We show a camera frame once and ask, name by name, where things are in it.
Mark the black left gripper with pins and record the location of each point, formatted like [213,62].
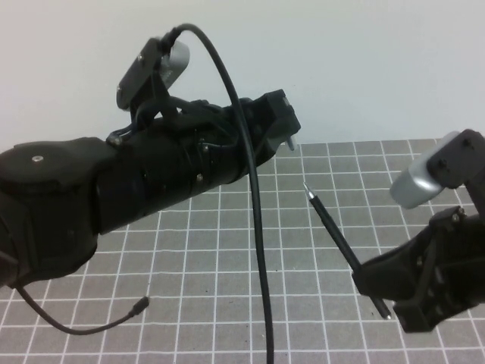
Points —
[219,151]

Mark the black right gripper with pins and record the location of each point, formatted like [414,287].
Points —
[454,265]

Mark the black pen with silver tip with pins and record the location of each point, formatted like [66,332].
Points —
[333,227]

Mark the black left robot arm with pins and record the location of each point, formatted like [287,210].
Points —
[57,189]

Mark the grey white-grid tablecloth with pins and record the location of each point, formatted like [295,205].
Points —
[322,322]

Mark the black right camera mount bracket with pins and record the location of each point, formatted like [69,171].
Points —
[462,159]

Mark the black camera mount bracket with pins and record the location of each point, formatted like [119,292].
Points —
[134,76]
[462,159]

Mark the black left camera mount bracket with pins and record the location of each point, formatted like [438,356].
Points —
[134,76]

